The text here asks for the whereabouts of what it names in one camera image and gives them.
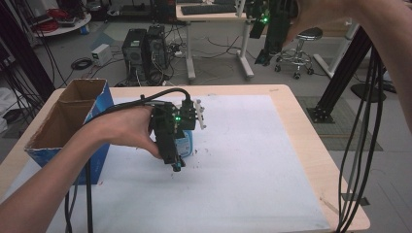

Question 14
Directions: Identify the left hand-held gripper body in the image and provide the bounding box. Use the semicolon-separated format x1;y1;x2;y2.
150;97;208;141

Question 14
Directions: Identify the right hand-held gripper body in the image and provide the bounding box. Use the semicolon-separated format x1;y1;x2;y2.
235;0;299;54

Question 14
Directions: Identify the blue plastic bottle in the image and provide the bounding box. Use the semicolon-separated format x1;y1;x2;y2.
176;129;196;159

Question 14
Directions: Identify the blue cardboard box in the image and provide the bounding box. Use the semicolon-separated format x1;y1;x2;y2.
23;78;116;186

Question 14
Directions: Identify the person's right hand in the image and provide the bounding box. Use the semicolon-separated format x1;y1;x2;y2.
284;0;352;48

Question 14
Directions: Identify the person's left hand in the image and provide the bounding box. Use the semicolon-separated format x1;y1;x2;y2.
92;105;163;160

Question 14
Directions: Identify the black swivel stool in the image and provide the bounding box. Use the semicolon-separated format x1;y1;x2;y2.
273;26;325;81

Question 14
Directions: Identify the black keyboard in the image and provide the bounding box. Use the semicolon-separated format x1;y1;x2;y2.
180;3;238;17

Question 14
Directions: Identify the white paper table cover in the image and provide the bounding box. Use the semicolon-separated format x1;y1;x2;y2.
0;94;332;233

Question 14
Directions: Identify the black computer tower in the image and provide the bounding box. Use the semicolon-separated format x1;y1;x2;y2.
145;24;170;83
120;28;149;83

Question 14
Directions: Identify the white desk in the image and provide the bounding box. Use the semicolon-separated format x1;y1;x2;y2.
175;0;260;82

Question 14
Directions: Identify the black metal stand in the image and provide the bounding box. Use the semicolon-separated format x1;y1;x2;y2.
306;25;374;124

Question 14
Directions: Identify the white box device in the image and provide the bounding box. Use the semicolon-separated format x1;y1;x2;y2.
90;43;114;68

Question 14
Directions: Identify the black round chair base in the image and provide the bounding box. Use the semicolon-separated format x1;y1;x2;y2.
350;83;388;104

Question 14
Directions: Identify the grey floor mat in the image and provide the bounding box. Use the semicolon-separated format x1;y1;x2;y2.
295;95;384;152

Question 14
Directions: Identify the round white table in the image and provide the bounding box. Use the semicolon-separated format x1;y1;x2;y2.
29;12;92;39

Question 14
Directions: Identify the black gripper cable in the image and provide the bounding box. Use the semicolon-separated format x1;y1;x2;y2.
85;87;192;233

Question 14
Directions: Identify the white desk frame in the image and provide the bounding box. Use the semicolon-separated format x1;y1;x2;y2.
312;17;361;80

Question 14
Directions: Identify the coiled black cable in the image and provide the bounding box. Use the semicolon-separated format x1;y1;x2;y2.
70;56;94;71

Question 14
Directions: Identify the thin black cable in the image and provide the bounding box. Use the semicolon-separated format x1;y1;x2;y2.
63;183;80;233

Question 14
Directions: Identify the hanging black cable bundle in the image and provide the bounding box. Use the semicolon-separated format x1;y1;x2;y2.
334;45;388;233

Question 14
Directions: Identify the red cable coil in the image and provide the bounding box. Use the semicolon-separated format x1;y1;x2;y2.
31;7;72;33

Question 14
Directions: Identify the black metal post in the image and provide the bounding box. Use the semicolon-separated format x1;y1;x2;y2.
0;1;56;102

